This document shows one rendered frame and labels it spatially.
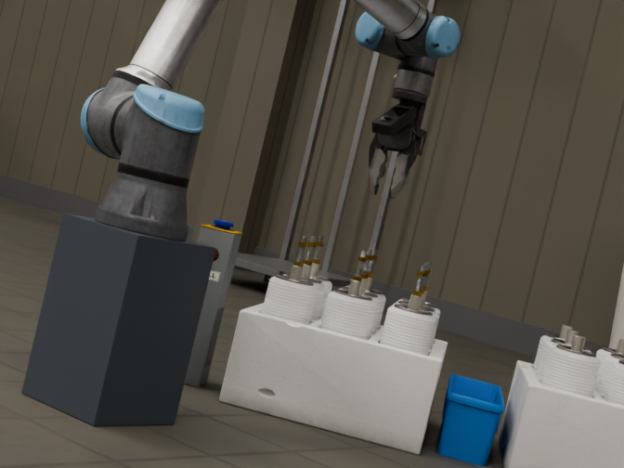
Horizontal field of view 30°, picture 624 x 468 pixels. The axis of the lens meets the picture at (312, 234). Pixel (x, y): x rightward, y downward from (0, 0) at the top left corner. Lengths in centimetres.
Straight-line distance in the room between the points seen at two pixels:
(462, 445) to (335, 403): 26
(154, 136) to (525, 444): 88
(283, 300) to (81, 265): 50
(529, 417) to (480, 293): 276
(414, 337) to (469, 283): 275
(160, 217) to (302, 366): 50
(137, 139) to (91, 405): 42
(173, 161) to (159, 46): 25
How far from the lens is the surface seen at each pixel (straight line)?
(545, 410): 217
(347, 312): 220
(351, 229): 528
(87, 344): 184
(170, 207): 185
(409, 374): 217
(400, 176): 233
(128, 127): 189
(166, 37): 202
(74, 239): 188
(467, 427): 224
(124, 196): 185
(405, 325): 219
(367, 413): 219
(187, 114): 186
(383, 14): 213
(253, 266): 455
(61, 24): 689
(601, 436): 219
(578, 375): 220
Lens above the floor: 42
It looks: 2 degrees down
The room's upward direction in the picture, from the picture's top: 13 degrees clockwise
